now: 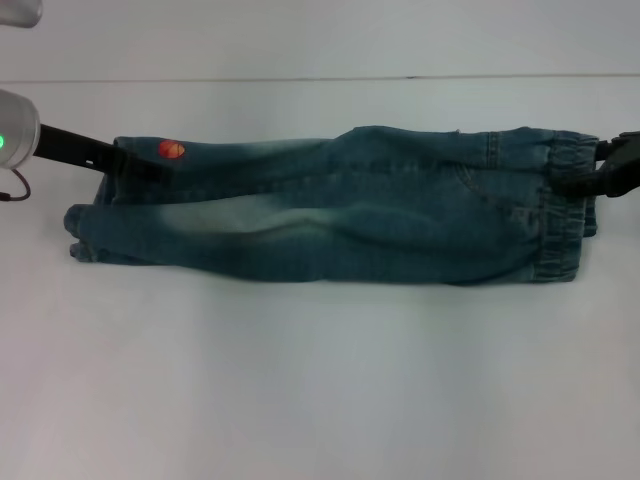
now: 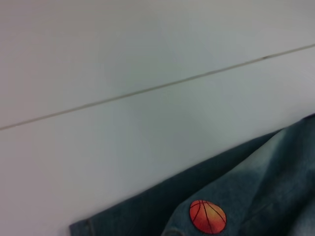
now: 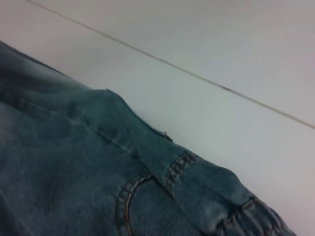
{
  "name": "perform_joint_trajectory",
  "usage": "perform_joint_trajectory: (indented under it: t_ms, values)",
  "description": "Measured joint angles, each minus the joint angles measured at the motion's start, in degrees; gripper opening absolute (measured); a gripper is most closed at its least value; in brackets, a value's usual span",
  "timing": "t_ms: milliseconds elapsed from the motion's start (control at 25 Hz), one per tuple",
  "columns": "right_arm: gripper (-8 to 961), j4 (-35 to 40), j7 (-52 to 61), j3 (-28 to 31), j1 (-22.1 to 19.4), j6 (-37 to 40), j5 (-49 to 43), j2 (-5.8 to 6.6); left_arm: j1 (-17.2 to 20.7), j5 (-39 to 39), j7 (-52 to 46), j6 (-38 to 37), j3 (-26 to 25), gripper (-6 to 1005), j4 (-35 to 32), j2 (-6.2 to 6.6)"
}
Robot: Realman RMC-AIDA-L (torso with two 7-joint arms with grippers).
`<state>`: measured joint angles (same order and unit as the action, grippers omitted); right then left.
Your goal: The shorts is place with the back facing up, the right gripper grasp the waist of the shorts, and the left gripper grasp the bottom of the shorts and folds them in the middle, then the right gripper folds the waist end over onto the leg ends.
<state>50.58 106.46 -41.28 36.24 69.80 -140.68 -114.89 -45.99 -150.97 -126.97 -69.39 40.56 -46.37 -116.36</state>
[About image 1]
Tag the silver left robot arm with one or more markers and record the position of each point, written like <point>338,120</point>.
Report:
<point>15,127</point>

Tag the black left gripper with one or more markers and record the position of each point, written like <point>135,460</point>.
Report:
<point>75,147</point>

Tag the blue denim shorts with print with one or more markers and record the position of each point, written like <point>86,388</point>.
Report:
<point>350,225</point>

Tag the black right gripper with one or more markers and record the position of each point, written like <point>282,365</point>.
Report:
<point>625,172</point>

